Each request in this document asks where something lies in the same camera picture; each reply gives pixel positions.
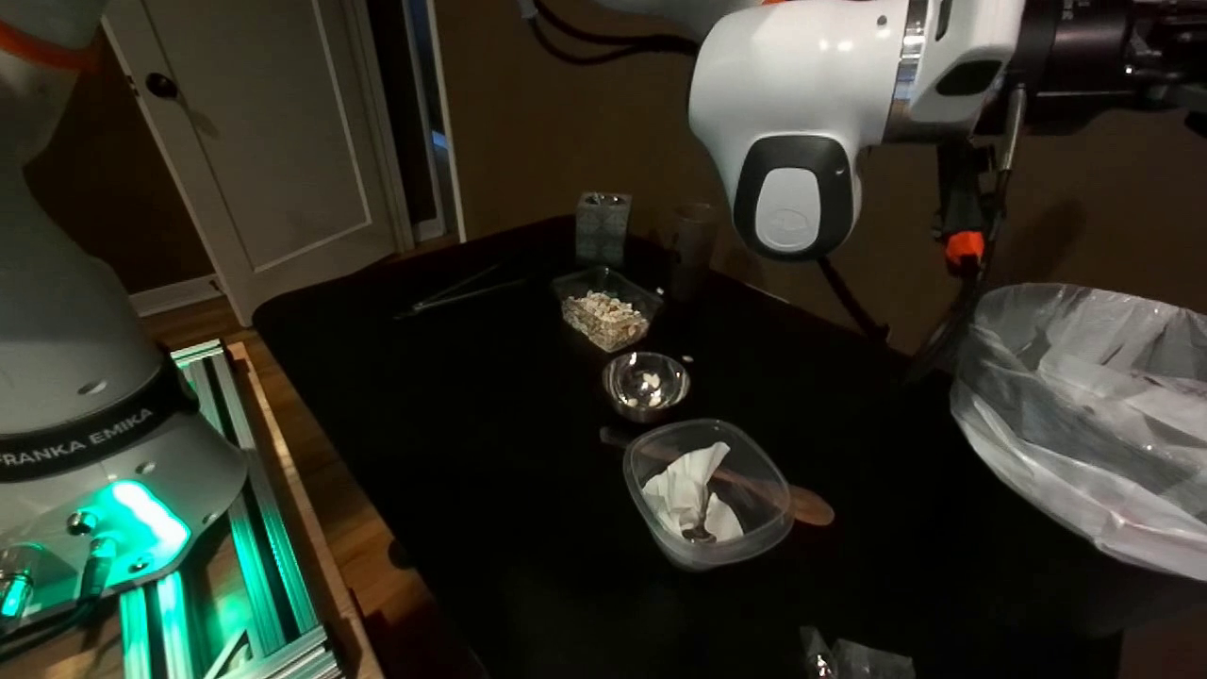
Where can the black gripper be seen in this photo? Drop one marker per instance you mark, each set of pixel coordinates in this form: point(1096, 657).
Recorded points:
point(1088, 59)

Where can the black bin with white liner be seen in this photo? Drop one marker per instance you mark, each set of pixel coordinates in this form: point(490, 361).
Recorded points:
point(1065, 433)

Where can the clear drinking glass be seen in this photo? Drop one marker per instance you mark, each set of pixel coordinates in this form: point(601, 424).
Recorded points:
point(690, 243)

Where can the patterned tissue box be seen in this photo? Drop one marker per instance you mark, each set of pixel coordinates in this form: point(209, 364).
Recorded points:
point(601, 229)

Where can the wooden spoon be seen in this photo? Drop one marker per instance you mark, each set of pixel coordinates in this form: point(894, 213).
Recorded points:
point(803, 506)

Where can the clear container of nuts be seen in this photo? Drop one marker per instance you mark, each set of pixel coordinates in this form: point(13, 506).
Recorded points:
point(606, 308)

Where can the small glass bowl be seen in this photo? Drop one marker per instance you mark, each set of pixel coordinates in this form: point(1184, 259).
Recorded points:
point(648, 385)

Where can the clear container with tissue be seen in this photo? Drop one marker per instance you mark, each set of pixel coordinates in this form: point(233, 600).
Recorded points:
point(687, 512)

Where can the metal tongs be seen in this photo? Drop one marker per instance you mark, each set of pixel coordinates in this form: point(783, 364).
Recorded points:
point(467, 290)

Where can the white door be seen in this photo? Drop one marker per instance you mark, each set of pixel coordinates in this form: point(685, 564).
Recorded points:
point(273, 125)

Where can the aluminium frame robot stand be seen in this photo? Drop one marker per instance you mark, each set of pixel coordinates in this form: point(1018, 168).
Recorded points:
point(169, 537)

